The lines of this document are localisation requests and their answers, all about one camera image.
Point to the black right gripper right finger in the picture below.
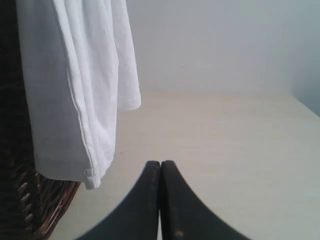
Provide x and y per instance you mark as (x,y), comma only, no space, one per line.
(183,215)

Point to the white t-shirt with red lettering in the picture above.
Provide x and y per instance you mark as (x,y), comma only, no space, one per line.
(79,70)

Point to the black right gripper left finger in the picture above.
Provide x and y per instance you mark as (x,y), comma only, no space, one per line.
(137,216)

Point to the dark brown wicker basket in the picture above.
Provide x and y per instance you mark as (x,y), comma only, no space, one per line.
(30,204)

